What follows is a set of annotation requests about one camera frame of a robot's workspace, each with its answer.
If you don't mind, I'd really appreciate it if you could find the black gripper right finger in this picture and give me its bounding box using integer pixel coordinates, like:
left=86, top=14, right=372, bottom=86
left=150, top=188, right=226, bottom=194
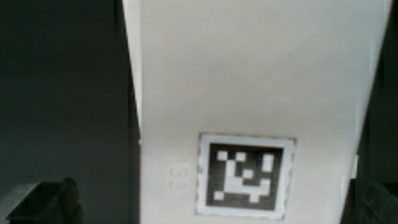
left=344, top=180, right=398, bottom=224

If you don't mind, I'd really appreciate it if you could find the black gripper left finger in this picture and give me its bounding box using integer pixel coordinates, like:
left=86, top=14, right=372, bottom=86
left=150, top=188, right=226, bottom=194
left=0, top=178, right=84, bottom=224

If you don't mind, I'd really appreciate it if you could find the white cabinet top with knob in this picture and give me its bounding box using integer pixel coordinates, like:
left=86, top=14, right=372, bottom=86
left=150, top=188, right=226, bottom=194
left=123, top=0, right=395, bottom=224

